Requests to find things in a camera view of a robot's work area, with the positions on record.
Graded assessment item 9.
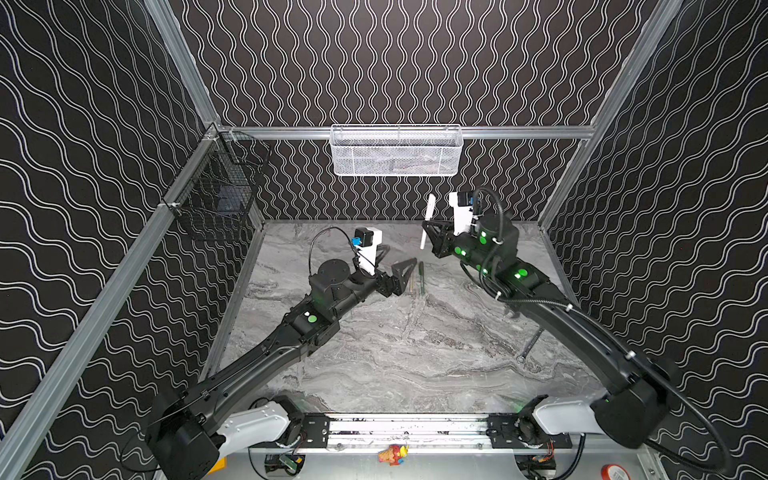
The green pen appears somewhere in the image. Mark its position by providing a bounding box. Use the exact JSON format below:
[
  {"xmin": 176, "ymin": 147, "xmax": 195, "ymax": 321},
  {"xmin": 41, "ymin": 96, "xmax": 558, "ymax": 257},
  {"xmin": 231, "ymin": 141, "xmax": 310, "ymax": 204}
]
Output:
[{"xmin": 418, "ymin": 261, "xmax": 426, "ymax": 296}]

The pink pen cap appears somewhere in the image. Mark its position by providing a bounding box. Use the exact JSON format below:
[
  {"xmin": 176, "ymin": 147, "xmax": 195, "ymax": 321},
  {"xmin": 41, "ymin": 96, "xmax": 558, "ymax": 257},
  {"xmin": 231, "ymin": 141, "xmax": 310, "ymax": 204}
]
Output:
[{"xmin": 424, "ymin": 193, "xmax": 437, "ymax": 222}]

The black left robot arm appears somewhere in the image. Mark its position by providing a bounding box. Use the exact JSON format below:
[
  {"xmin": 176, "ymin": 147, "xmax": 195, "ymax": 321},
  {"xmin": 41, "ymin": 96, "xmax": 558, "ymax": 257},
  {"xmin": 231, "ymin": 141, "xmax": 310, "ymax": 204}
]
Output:
[{"xmin": 145, "ymin": 258, "xmax": 417, "ymax": 479}]

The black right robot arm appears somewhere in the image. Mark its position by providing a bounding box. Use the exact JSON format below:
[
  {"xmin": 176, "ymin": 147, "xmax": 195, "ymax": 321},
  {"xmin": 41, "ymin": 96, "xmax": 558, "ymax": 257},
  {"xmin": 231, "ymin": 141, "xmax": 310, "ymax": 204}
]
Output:
[{"xmin": 422, "ymin": 214, "xmax": 733, "ymax": 475}]

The small steel spanner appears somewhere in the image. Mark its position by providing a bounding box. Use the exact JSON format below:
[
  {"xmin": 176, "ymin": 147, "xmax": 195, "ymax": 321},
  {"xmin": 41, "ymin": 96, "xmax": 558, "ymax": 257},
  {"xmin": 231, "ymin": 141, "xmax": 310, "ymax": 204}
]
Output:
[{"xmin": 517, "ymin": 328, "xmax": 544, "ymax": 363}]

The red yellow toy figure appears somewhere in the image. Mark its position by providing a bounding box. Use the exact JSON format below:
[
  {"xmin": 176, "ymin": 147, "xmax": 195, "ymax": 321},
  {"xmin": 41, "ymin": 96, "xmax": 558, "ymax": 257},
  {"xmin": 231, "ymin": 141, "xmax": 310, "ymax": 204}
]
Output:
[{"xmin": 378, "ymin": 445, "xmax": 409, "ymax": 466}]

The red tape roll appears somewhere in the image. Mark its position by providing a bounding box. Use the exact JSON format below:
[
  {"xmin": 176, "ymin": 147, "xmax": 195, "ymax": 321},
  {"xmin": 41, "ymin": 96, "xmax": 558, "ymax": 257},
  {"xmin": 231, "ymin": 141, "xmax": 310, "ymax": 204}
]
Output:
[{"xmin": 601, "ymin": 464, "xmax": 631, "ymax": 480}]

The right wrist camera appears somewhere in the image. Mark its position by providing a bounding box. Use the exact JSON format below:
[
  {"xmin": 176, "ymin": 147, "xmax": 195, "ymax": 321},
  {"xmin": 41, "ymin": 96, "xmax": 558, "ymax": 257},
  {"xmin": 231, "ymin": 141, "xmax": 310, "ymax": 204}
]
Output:
[{"xmin": 448, "ymin": 190, "xmax": 475, "ymax": 236}]

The white wire mesh basket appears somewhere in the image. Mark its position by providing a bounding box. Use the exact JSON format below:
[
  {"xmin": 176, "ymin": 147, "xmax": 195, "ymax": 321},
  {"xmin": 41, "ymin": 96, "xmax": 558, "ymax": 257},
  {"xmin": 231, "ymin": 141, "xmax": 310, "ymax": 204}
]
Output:
[{"xmin": 329, "ymin": 124, "xmax": 464, "ymax": 177}]

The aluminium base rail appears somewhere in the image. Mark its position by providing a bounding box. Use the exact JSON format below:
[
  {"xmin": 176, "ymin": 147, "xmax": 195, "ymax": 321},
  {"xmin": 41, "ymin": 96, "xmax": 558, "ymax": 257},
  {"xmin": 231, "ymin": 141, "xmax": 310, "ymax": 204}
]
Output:
[{"xmin": 263, "ymin": 412, "xmax": 652, "ymax": 454}]

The black wire basket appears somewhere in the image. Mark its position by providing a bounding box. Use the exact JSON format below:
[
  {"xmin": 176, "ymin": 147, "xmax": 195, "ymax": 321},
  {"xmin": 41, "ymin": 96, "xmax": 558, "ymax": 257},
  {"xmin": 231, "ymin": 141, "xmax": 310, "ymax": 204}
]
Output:
[{"xmin": 165, "ymin": 128, "xmax": 260, "ymax": 244}]

